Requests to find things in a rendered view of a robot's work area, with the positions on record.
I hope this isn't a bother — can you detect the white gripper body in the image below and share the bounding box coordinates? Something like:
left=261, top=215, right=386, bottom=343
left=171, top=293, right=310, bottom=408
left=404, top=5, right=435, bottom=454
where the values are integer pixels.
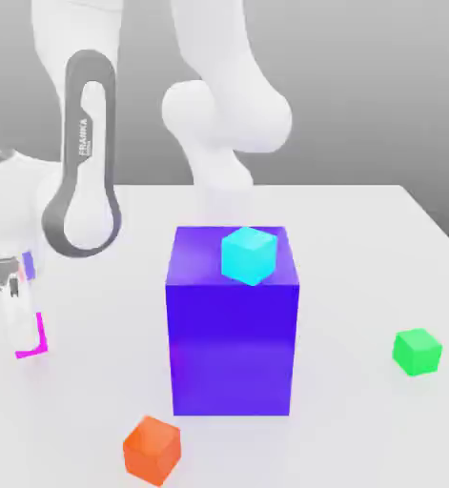
left=1, top=279, right=42, bottom=355

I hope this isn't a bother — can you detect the small green cube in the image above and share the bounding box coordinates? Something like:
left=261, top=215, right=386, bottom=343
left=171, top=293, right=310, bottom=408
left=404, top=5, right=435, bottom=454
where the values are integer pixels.
left=391, top=327, right=444, bottom=378

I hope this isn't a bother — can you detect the small cyan cube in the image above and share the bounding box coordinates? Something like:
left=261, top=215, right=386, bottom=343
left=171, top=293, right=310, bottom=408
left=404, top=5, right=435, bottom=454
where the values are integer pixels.
left=220, top=225, right=279, bottom=288

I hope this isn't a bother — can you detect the small magenta cube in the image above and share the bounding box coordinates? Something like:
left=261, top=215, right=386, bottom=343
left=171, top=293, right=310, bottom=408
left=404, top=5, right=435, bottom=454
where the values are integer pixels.
left=14, top=311, right=50, bottom=360

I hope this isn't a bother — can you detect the large purple box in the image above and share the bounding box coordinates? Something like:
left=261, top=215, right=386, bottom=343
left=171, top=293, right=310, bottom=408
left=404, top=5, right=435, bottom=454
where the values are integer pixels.
left=165, top=225, right=301, bottom=417

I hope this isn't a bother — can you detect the small orange cube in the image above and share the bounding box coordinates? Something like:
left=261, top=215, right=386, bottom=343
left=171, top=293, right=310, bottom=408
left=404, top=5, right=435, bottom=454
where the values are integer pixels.
left=122, top=415, right=182, bottom=488

